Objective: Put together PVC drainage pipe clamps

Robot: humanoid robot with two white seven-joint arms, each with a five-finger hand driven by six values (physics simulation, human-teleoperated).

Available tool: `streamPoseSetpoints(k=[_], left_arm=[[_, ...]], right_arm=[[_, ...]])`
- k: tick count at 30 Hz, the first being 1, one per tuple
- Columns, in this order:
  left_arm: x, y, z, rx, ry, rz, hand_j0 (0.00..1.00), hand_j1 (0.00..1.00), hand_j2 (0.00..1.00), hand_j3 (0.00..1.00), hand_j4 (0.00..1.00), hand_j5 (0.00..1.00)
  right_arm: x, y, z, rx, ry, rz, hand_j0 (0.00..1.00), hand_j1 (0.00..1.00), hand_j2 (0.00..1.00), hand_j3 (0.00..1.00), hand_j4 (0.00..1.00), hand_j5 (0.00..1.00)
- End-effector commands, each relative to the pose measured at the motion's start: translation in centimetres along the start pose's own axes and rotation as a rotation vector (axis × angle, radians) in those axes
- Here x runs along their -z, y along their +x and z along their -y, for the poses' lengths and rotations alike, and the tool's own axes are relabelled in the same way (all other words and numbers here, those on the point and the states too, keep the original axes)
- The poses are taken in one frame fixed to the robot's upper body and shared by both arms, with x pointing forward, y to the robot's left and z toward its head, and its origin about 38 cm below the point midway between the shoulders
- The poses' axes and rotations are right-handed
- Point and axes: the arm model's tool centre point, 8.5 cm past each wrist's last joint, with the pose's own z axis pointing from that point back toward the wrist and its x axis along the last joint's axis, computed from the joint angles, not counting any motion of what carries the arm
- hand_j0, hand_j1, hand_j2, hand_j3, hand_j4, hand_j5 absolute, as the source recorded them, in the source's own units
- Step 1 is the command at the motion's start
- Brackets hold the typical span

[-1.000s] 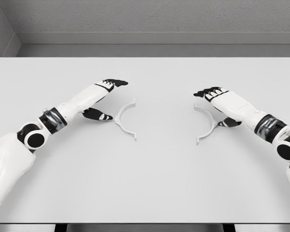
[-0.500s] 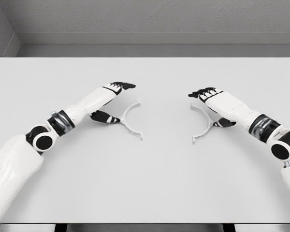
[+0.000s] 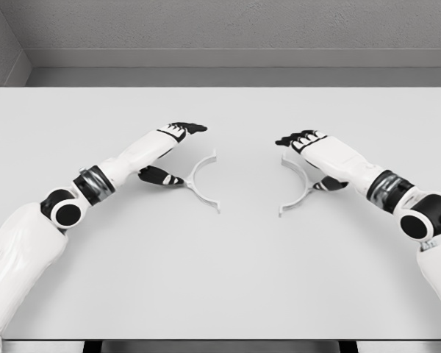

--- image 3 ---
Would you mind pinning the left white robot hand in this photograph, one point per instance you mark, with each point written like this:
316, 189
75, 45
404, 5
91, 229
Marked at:
152, 145

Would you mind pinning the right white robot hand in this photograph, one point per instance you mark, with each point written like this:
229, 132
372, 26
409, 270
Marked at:
327, 154

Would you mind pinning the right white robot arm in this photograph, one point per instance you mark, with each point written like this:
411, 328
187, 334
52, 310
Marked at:
426, 220

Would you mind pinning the thin white pipe clamp half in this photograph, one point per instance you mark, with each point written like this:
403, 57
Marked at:
294, 167
191, 185

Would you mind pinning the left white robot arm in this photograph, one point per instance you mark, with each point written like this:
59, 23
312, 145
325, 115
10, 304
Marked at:
29, 239

